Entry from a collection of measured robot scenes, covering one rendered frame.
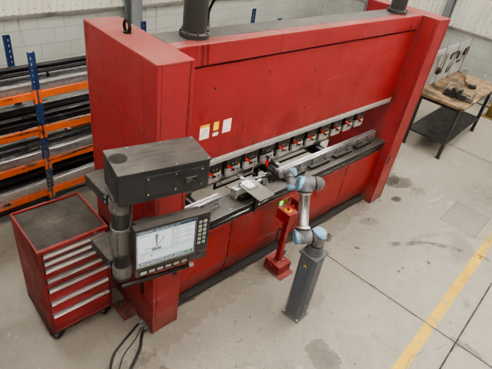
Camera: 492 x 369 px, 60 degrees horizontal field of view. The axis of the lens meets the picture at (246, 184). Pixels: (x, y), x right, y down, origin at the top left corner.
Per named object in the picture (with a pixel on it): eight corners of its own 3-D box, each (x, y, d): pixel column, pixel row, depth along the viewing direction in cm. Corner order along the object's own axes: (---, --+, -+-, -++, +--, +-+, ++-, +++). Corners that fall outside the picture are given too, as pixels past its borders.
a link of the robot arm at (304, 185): (313, 246, 333) (318, 176, 328) (295, 246, 330) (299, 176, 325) (308, 242, 345) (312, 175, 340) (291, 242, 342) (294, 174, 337)
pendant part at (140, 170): (121, 297, 246) (115, 176, 198) (107, 268, 263) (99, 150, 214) (200, 271, 271) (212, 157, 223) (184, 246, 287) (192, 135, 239)
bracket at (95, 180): (105, 206, 229) (105, 195, 225) (85, 183, 242) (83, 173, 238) (168, 183, 253) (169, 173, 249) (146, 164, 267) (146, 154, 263)
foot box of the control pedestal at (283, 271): (280, 280, 422) (282, 272, 415) (262, 266, 436) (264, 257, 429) (293, 272, 434) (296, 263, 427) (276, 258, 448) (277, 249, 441)
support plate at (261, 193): (260, 202, 358) (260, 200, 357) (239, 186, 372) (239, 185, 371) (274, 195, 369) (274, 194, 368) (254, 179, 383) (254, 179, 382)
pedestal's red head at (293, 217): (287, 226, 388) (291, 211, 378) (274, 217, 397) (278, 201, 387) (302, 218, 401) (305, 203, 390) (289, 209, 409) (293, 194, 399)
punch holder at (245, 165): (243, 170, 359) (246, 154, 350) (236, 165, 364) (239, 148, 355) (255, 165, 368) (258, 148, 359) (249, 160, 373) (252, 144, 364)
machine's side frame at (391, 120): (370, 203, 552) (440, 20, 421) (319, 171, 599) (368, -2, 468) (380, 197, 567) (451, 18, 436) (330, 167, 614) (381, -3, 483)
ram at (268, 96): (168, 181, 304) (173, 73, 259) (162, 175, 309) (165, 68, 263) (389, 102, 487) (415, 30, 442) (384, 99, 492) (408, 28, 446)
